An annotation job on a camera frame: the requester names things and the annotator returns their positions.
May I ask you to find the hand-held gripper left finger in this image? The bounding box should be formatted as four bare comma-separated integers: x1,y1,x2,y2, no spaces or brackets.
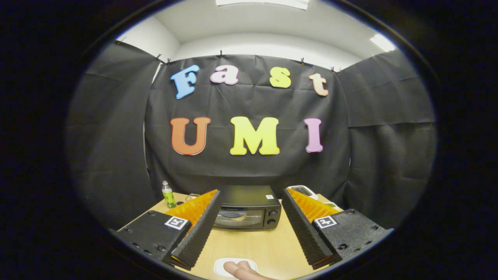
113,189,222,271

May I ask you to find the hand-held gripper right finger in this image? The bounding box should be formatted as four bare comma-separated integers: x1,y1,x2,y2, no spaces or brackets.
281,188,394,270

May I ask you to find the white plate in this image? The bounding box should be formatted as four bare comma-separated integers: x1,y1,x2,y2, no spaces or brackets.
214,257,259,279

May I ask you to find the black toaster oven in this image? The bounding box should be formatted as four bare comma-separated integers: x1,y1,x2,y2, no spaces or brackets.
212,185,282,230

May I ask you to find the white pop-up toaster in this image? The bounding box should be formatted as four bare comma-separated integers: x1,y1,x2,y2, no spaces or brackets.
287,185,319,200

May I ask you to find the green label drink bottle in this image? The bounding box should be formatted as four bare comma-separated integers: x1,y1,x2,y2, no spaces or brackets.
162,180,177,208

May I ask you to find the small ceiling light panel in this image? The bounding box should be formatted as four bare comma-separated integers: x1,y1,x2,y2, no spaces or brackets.
370,33,397,52

